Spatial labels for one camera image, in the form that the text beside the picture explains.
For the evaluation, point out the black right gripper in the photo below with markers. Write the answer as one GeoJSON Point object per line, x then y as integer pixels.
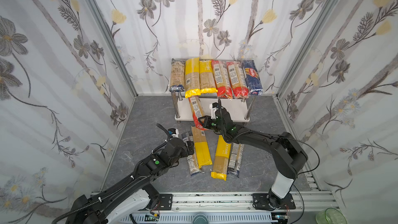
{"type": "Point", "coordinates": [214, 123]}

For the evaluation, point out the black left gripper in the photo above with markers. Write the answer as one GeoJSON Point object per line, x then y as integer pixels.
{"type": "Point", "coordinates": [188, 146]}

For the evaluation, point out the yellow bottom spaghetti pack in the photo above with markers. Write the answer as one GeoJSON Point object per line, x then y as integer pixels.
{"type": "Point", "coordinates": [221, 161]}

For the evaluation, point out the red banded spaghetti pack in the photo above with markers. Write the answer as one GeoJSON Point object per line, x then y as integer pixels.
{"type": "Point", "coordinates": [197, 111]}

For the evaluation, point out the clear spaghetti pack barcode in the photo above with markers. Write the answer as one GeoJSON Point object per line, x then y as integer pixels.
{"type": "Point", "coordinates": [235, 159]}

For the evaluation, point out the red spaghetti pack with label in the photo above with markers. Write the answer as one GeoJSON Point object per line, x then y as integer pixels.
{"type": "Point", "coordinates": [222, 79]}

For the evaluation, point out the blue Barilla spaghetti pack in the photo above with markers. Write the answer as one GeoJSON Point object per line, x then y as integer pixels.
{"type": "Point", "coordinates": [252, 77]}

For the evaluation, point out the dark blue clear spaghetti pack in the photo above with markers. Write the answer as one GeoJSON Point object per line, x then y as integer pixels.
{"type": "Point", "coordinates": [177, 79]}

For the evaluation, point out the yellow-banded whole wheat pack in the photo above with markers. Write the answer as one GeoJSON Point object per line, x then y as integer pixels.
{"type": "Point", "coordinates": [192, 77]}

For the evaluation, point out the clear blue-end spaghetti pack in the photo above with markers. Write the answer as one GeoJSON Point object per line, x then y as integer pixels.
{"type": "Point", "coordinates": [187, 137]}

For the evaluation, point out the yellow whole wheat spaghetti pack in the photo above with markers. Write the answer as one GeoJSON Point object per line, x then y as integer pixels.
{"type": "Point", "coordinates": [201, 147]}

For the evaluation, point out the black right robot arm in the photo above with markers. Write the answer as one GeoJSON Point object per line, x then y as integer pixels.
{"type": "Point", "coordinates": [289, 156]}

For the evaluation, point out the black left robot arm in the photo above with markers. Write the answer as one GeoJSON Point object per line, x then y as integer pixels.
{"type": "Point", "coordinates": [98, 208]}

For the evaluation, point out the white two-tier shelf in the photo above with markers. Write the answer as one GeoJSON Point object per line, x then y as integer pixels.
{"type": "Point", "coordinates": [239, 109]}

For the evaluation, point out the clear plastic cup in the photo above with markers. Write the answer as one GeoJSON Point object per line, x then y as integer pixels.
{"type": "Point", "coordinates": [126, 156]}

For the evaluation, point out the green glass bowl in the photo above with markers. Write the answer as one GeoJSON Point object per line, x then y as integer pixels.
{"type": "Point", "coordinates": [330, 216]}

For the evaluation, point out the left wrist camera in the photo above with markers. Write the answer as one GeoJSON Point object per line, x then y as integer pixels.
{"type": "Point", "coordinates": [173, 132]}

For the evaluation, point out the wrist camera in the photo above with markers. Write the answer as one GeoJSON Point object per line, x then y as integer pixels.
{"type": "Point", "coordinates": [173, 132]}
{"type": "Point", "coordinates": [213, 108]}

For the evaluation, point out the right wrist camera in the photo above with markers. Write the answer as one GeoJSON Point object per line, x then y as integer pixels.
{"type": "Point", "coordinates": [213, 108]}

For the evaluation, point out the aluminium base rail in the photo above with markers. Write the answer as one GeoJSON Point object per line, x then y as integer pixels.
{"type": "Point", "coordinates": [217, 208]}

